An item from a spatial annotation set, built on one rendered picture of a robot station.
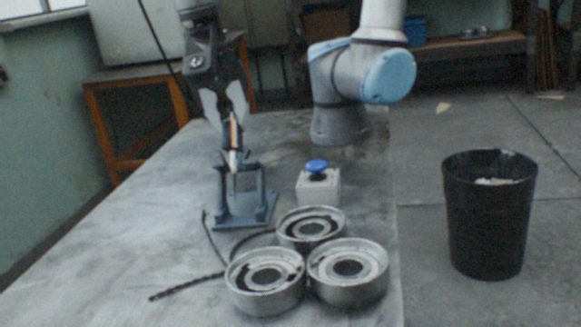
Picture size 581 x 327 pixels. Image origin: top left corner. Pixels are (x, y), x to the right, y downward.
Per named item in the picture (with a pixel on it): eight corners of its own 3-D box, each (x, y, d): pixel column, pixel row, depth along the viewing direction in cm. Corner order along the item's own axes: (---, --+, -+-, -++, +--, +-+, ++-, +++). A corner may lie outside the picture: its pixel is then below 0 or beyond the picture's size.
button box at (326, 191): (339, 208, 83) (336, 183, 81) (299, 210, 84) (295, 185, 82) (342, 187, 90) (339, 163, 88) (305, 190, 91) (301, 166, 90)
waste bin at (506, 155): (543, 287, 173) (552, 182, 157) (448, 288, 180) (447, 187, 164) (518, 237, 204) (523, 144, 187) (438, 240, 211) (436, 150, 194)
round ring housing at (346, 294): (404, 275, 63) (403, 249, 62) (363, 322, 56) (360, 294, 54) (339, 254, 70) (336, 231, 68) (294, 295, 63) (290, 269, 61)
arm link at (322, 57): (342, 86, 121) (337, 32, 115) (378, 94, 110) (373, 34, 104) (302, 98, 115) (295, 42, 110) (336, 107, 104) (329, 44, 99)
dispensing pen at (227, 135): (222, 199, 78) (220, 101, 81) (230, 202, 82) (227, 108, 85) (235, 198, 77) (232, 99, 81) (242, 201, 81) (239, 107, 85)
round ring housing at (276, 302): (324, 286, 63) (321, 260, 62) (269, 332, 57) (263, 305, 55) (270, 262, 70) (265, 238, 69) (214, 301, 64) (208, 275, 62)
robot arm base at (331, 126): (314, 127, 125) (310, 90, 121) (373, 123, 122) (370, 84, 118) (307, 148, 112) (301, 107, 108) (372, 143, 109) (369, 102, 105)
